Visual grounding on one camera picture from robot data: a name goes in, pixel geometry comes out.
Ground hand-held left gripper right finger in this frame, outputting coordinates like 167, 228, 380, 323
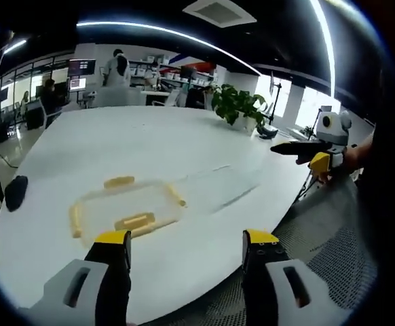
241, 230, 352, 326

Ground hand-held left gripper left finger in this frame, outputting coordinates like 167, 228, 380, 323
16, 230, 132, 326

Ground clear plastic box yellow buckles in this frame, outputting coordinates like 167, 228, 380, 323
69, 175, 188, 248

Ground person's right hand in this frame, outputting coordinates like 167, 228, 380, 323
341, 137, 375, 170

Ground black stand with round base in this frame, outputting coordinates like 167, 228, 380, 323
257, 71, 284, 141

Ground grey mesh office chair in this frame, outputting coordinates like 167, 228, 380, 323
183, 171, 379, 326

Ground green potted plant white pot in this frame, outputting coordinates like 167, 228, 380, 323
212, 84, 268, 132

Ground curved ceiling light strip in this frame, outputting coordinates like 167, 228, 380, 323
76, 20, 262, 77
308, 0, 337, 100

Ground black pouch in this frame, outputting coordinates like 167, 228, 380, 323
3, 175, 29, 213

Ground shelf with white boxes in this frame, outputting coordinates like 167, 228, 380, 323
129, 54, 219, 90

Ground ceiling air vent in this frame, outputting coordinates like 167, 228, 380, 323
182, 0, 258, 25

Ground wide dark monitor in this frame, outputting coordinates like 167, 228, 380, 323
69, 58, 97, 77

